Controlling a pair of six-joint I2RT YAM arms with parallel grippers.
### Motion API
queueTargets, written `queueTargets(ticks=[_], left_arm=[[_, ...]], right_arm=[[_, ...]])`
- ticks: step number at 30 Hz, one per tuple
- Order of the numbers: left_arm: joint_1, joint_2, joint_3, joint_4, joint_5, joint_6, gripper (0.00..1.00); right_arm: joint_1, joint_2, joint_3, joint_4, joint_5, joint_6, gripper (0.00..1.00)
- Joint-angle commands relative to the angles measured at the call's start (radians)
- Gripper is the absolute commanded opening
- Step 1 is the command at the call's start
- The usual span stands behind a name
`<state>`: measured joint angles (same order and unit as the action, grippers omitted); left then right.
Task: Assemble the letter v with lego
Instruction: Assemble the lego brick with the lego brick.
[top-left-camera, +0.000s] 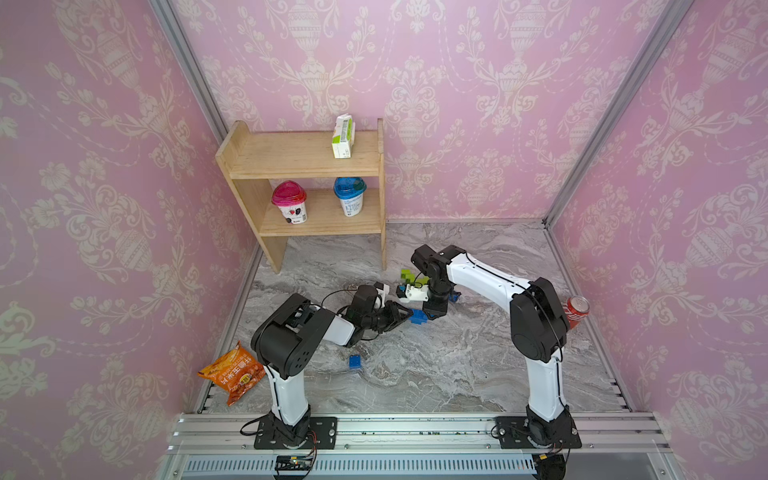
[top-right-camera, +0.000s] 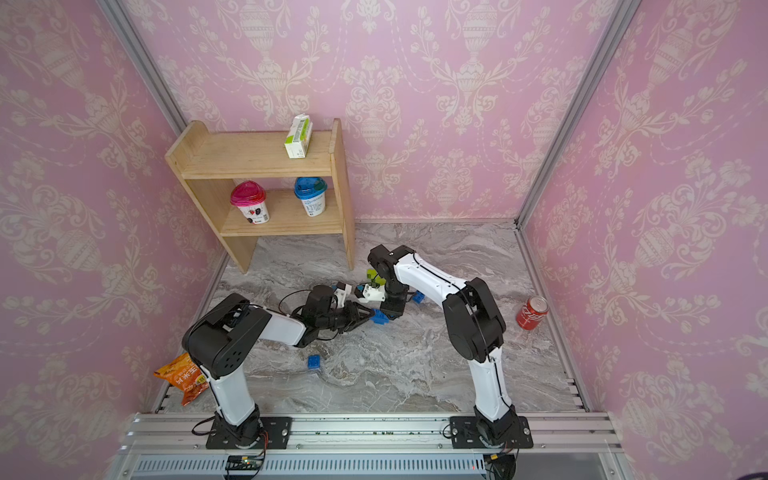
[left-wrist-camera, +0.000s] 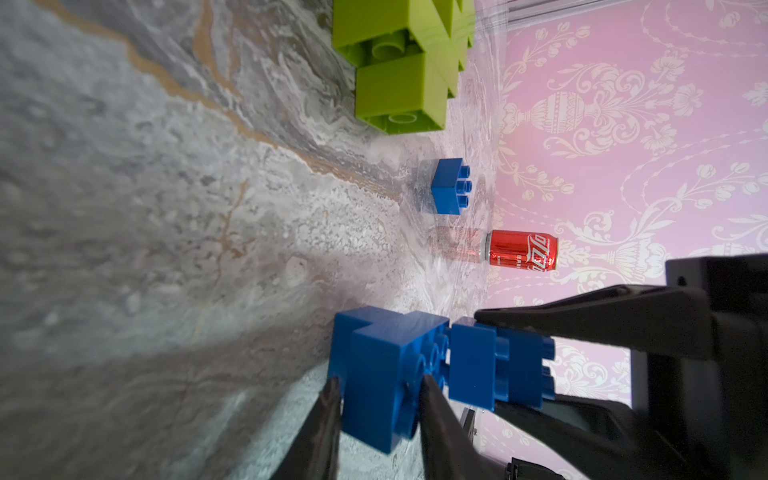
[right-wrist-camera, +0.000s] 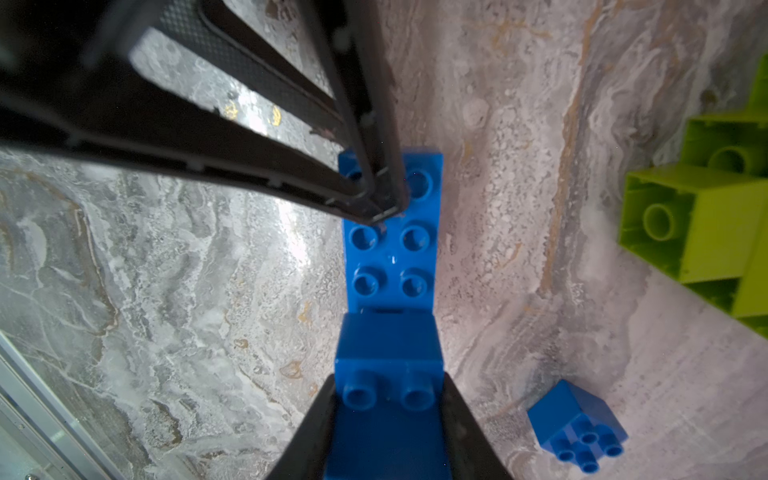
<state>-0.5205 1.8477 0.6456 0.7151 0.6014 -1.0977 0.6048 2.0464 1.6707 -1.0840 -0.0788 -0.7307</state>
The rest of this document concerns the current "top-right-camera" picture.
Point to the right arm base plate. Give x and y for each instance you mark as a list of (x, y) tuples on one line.
[(468, 432)]

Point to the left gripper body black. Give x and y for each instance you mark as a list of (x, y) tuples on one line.
[(332, 320)]

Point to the aluminium front rail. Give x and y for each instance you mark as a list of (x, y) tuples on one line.
[(372, 446)]

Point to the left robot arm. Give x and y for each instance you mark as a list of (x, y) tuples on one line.
[(220, 341)]

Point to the blue lid yogurt cup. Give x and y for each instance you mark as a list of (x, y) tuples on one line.
[(311, 191)]

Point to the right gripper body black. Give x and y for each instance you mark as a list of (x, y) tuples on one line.
[(395, 300)]

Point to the red soda can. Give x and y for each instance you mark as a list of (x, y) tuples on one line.
[(532, 313)]

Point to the wooden two-tier shelf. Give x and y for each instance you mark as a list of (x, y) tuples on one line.
[(208, 165)]

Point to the blue large lego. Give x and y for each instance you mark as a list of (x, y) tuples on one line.
[(380, 318)]

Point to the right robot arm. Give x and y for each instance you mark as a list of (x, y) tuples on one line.
[(475, 328)]

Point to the orange snack bag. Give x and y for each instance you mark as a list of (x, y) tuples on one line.
[(183, 374)]

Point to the green white carton box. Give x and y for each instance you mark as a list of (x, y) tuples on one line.
[(298, 137)]

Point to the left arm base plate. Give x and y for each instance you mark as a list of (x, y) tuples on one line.
[(270, 433)]

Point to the green lego pair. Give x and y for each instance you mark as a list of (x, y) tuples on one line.
[(373, 278)]

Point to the pink lid yogurt cup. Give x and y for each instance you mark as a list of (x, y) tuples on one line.
[(250, 199)]

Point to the blue small lego front-left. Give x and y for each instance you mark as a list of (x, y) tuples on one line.
[(314, 362)]

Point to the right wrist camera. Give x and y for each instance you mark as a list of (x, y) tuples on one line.
[(370, 293)]

